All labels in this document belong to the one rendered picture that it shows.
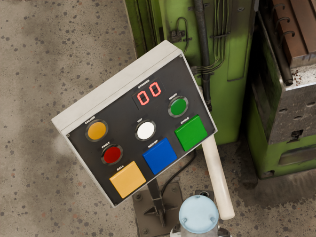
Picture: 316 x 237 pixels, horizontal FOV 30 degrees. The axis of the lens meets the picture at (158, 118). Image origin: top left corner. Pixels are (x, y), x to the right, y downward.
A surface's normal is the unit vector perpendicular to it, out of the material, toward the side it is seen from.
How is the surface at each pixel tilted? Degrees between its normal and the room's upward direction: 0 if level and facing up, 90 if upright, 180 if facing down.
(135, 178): 60
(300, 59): 90
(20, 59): 0
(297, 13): 0
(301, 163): 90
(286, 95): 90
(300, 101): 90
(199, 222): 1
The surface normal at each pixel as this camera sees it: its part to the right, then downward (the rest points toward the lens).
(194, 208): -0.08, -0.39
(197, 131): 0.48, 0.43
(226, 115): 0.21, 0.90
